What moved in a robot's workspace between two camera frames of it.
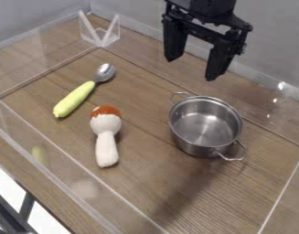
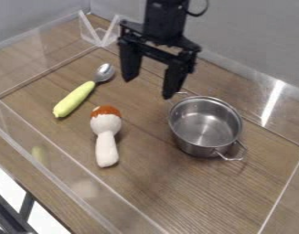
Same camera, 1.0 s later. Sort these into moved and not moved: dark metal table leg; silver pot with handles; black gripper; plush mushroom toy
Moved: black gripper
Not moved: dark metal table leg; silver pot with handles; plush mushroom toy
